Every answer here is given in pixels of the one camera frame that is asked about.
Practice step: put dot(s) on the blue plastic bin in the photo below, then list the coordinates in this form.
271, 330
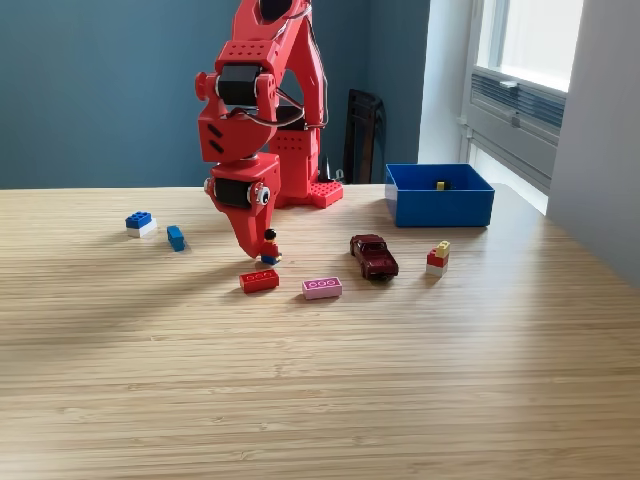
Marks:
440, 210

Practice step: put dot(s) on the grey window vent panel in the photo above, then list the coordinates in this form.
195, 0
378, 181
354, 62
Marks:
520, 130

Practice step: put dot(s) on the flat pink brick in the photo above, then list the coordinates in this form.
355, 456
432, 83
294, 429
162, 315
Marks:
322, 289

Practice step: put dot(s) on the small blue brick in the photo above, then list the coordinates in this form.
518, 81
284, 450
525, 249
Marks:
176, 239

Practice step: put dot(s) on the toy figure red shirt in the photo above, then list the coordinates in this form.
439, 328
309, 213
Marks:
270, 248

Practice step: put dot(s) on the white window frame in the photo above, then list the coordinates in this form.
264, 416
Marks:
487, 35

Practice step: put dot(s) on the dark red toy car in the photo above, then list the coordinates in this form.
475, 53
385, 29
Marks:
377, 260

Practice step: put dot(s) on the red white yellow brick stack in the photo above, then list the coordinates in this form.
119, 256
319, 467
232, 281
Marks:
437, 262

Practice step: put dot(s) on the black chair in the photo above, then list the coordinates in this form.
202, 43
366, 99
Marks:
365, 140

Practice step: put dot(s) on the blue and white brick stack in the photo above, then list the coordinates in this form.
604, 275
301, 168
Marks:
140, 222

